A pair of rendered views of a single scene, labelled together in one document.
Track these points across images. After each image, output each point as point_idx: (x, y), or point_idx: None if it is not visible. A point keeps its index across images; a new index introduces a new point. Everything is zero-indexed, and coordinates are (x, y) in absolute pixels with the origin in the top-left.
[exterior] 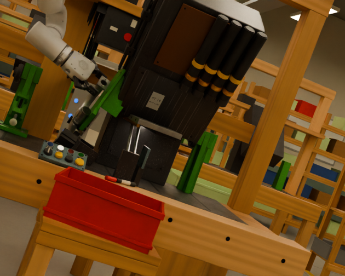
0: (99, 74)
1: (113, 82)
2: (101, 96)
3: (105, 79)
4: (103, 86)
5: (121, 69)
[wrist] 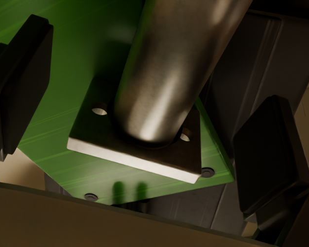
0: (247, 188)
1: (65, 155)
2: (82, 26)
3: (188, 140)
4: (96, 111)
5: (156, 195)
